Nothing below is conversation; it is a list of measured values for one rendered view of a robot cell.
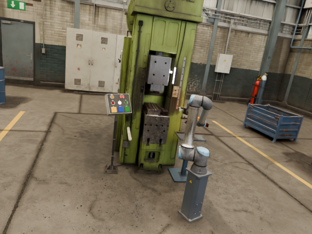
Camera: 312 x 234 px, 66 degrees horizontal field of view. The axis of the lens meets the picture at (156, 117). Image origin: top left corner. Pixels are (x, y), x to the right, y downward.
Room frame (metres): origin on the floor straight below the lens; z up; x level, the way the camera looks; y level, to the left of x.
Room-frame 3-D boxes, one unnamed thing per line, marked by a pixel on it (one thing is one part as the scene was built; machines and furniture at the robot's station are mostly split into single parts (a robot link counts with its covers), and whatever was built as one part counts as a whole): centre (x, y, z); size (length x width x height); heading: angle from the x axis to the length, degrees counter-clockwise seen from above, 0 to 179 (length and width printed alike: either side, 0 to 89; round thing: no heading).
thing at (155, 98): (4.02, 0.10, 1.37); 0.41 x 0.10 x 0.91; 102
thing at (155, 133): (3.72, 0.03, 0.69); 0.56 x 0.38 x 0.45; 12
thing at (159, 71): (3.71, 0.04, 1.56); 0.42 x 0.39 x 0.40; 12
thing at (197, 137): (3.44, -0.55, 0.66); 0.40 x 0.30 x 0.02; 104
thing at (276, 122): (6.36, -3.10, 0.36); 1.20 x 0.80 x 0.72; 23
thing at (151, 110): (3.70, 0.08, 0.96); 0.42 x 0.20 x 0.09; 12
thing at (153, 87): (3.70, 0.08, 1.32); 0.42 x 0.20 x 0.10; 12
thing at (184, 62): (3.92, -0.26, 1.15); 0.44 x 0.26 x 2.30; 12
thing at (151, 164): (3.72, 0.03, 0.23); 0.55 x 0.37 x 0.47; 12
